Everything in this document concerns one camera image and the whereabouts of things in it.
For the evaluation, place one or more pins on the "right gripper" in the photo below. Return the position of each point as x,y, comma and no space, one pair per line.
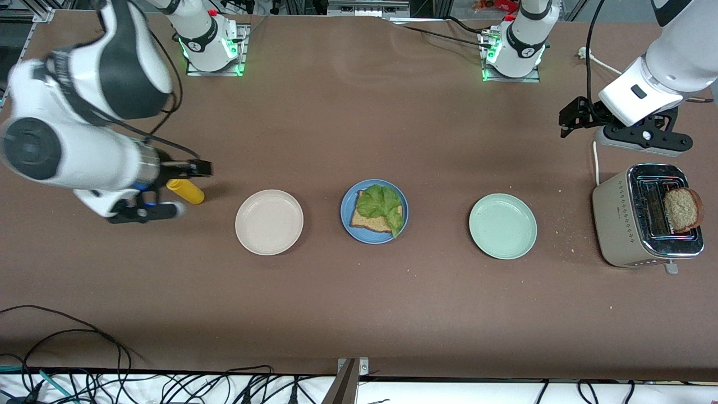
168,167

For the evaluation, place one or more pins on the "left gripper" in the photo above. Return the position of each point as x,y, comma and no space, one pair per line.
588,114

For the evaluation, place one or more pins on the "yellow mustard squeeze bottle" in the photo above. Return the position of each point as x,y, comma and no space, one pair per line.
189,192

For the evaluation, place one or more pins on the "rounded brown bread slice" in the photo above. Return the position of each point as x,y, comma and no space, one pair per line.
681,210

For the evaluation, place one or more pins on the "square brown bread slice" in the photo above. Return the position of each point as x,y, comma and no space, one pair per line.
367,223

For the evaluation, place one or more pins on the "green lettuce leaf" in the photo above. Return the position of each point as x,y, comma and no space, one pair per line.
381,203

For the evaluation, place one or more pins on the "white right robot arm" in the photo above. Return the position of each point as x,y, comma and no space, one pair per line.
84,163

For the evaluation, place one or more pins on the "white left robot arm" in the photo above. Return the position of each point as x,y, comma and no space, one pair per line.
679,62

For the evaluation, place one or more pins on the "beige plate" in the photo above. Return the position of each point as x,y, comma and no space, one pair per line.
269,223

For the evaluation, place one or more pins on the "mint green plate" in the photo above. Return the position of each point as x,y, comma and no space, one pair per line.
503,226

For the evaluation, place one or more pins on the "blue plate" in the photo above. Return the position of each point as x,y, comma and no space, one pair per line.
374,239

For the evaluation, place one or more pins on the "beige chrome toaster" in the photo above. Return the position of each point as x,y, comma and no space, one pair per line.
614,224

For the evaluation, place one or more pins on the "red background object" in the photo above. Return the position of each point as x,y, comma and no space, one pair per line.
496,4

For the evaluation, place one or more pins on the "grey power strip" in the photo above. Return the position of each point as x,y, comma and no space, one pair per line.
367,7

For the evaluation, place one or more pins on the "grey metal pole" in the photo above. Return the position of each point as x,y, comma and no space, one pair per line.
343,390

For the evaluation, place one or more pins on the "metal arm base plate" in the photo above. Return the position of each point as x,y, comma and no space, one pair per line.
216,73
510,79

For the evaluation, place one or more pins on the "metal table edge bracket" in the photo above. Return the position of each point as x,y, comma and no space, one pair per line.
363,366

